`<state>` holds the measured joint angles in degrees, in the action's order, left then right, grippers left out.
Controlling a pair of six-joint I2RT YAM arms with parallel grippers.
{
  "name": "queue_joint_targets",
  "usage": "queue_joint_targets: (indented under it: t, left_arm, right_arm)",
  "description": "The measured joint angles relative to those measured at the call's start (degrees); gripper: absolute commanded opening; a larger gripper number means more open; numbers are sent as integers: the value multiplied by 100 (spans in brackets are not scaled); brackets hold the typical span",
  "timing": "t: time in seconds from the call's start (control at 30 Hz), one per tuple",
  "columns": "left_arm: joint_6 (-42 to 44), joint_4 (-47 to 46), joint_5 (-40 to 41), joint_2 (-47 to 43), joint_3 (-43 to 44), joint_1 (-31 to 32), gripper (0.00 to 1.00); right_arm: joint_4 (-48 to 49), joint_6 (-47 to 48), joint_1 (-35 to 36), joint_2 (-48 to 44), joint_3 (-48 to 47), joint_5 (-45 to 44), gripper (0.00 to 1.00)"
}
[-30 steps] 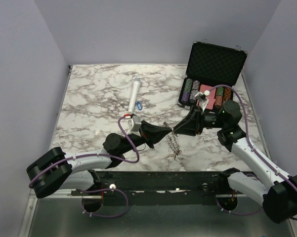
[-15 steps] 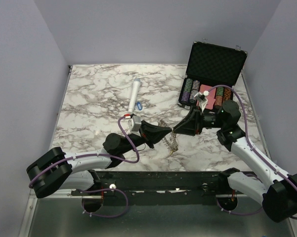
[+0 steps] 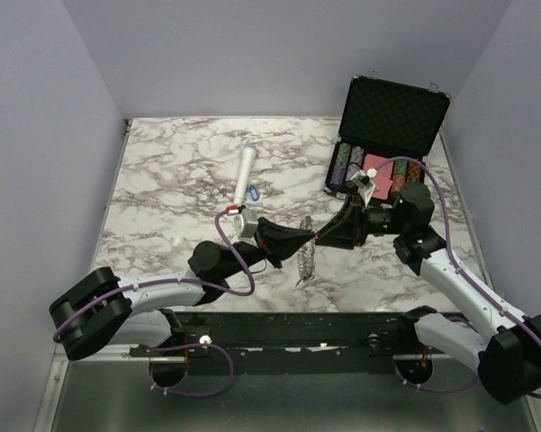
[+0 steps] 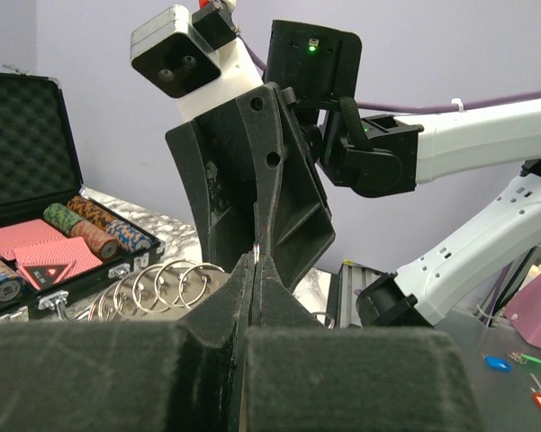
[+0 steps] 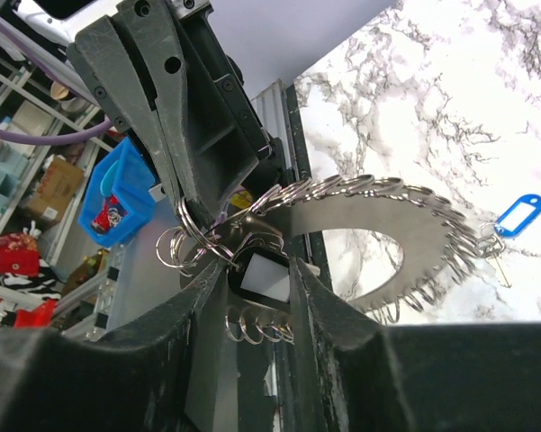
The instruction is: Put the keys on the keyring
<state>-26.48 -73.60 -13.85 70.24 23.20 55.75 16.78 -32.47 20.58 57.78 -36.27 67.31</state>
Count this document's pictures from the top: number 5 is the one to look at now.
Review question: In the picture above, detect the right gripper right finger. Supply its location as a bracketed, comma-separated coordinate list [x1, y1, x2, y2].
[290, 258, 541, 431]

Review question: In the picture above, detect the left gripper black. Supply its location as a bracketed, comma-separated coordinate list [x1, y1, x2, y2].
[69, 1, 281, 224]

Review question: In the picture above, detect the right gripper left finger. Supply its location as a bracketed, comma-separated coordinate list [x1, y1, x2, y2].
[0, 260, 226, 431]

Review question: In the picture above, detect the black white tag key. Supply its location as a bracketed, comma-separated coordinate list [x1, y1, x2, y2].
[212, 212, 291, 312]

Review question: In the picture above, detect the metal keyring disc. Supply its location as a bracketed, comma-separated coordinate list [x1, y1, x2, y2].
[155, 175, 478, 345]

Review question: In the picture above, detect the blue plastic storage bin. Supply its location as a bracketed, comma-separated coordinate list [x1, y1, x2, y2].
[78, 138, 155, 248]

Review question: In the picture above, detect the cardboard box on shelf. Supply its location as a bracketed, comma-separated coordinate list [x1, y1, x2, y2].
[21, 157, 84, 227]

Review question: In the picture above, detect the red patterned bag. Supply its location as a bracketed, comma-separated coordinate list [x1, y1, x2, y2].
[0, 233, 41, 277]

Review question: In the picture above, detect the blue tag key front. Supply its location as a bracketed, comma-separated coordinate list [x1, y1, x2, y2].
[476, 193, 541, 288]

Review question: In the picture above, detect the black mounting rail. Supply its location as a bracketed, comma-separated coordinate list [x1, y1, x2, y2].
[254, 80, 332, 431]

